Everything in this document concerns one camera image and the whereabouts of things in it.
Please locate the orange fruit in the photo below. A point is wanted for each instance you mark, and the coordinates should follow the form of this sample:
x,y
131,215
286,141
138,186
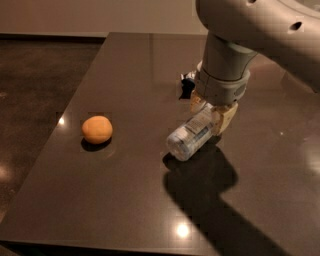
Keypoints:
x,y
97,129

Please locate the crumpled blue white chip bag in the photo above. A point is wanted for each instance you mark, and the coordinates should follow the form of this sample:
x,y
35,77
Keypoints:
x,y
187,84

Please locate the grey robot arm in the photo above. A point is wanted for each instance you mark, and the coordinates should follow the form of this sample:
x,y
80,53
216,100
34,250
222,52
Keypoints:
x,y
285,31

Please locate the clear blue-labelled plastic bottle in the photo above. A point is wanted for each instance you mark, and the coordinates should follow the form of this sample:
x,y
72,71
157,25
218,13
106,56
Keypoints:
x,y
188,138

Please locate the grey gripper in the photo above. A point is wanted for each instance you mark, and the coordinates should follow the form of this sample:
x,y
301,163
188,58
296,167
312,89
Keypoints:
x,y
219,89

